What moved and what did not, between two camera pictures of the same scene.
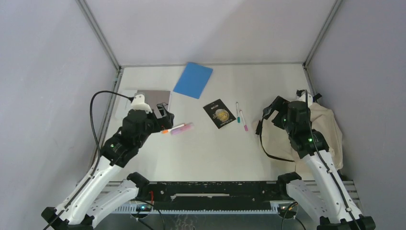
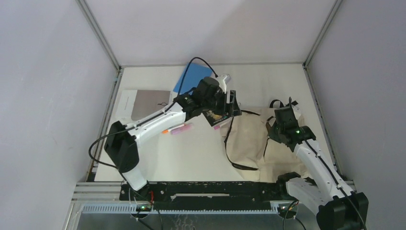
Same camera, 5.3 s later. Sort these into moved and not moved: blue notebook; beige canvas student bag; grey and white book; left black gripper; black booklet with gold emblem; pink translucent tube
Moved: left black gripper; black booklet with gold emblem; beige canvas student bag
Not moved: pink translucent tube; grey and white book; blue notebook
